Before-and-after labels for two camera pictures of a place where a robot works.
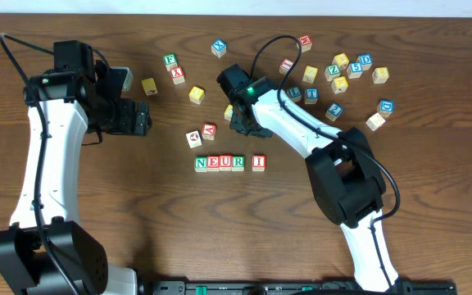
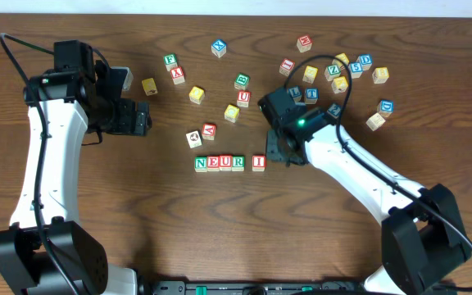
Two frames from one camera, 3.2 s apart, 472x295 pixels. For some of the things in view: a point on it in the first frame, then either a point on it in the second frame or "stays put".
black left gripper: (136, 118) stays put
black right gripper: (246, 126) to (277, 148)
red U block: (225, 162) stays put
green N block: (201, 164) stays put
